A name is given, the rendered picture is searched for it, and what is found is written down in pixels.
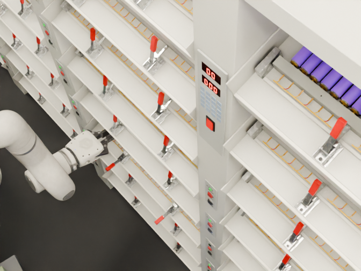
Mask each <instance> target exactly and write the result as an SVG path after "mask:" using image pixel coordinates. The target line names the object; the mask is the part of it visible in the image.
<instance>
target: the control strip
mask: <svg viewBox="0 0 361 271"><path fill-rule="evenodd" d="M197 64H198V105H199V135H200V136H201V137H202V138H203V139H204V140H205V141H206V142H207V143H208V144H209V145H210V146H211V147H213V148H214V149H215V150H216V151H217V152H218V153H219V154H220V155H221V156H223V154H224V147H223V144H224V143H225V122H226V102H227V85H226V83H227V82H228V73H226V72H225V71H224V70H223V69H222V68H221V67H219V66H218V65H217V64H216V63H215V62H214V61H212V60H211V59H210V58H209V57H208V56H207V55H206V54H204V53H203V52H202V51H201V50H200V49H197ZM206 67H208V68H209V69H210V70H211V71H212V72H213V73H215V74H216V80H214V79H213V78H211V77H210V76H209V75H208V74H207V73H206ZM204 78H206V79H207V80H208V81H209V82H211V83H212V84H213V85H214V86H215V87H216V88H217V89H218V95H217V94H216V93H215V92H213V91H212V90H211V89H210V88H209V87H208V86H207V85H206V84H204Z"/></svg>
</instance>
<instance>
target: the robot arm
mask: <svg viewBox="0 0 361 271"><path fill-rule="evenodd" d="M104 137H106V138H105V139H104V140H102V141H100V142H99V140H98V139H100V138H104ZM112 140H114V138H113V137H112V136H111V135H110V134H109V133H108V132H107V130H106V129H104V130H102V131H101V132H100V131H98V132H92V131H90V130H86V131H84V132H82V133H81V134H79V135H78V136H76V137H75V138H74V139H73V140H71V141H70V142H69V143H68V144H67V145H66V146H65V148H63V149H61V150H59V151H58V152H56V153H54V154H53V155H52V154H51V152H50V151H49V150H48V149H47V147H46V146H45V145H44V144H43V142H42V141H41V140H40V138H39V137H38V136H37V135H36V133H35V132H34V131H33V130H32V129H31V127H30V126H29V125H28V123H27V122H26V121H25V120H24V119H23V118H22V116H20V115H19V114H18V113H16V112H14V111H11V110H3V111H0V148H4V147H5V148H6V149H7V150H8V151H9V152H10V153H11V154H12V155H13V156H14V157H15V158H16V159H17V160H18V161H19V162H21V163H22V164H23V165H24V166H25V167H26V169H27V171H25V177H26V180H27V182H28V183H29V185H30V186H31V188H32V189H33V190H34V191H35V192H37V193H40V192H42V191H43V190H45V189H46V190H47V191H48V192H49V193H50V194H51V195H52V196H53V197H54V198H56V199H58V200H60V201H65V200H68V199H70V198H71V197H72V196H73V194H74V193H75V184H74V182H73V181H72V179H71V178H70V177H69V175H68V174H70V173H72V172H73V171H75V170H76V169H77V167H78V166H79V167H82V166H85V165H87V164H90V163H92V162H93V161H95V160H97V159H99V158H100V157H101V156H103V155H106V154H108V153H109V150H108V148H107V146H108V143H109V142H110V141H112ZM103 148H104V150H103Z"/></svg>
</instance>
